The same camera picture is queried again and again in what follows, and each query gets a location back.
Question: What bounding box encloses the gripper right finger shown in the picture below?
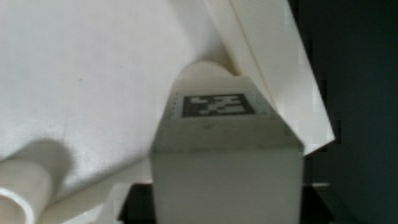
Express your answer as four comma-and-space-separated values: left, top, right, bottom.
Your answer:
300, 182, 360, 224

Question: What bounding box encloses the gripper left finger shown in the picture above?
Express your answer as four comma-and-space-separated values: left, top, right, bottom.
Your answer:
99, 183, 156, 224

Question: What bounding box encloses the white square tabletop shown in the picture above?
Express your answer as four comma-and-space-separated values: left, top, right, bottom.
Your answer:
0, 0, 334, 224

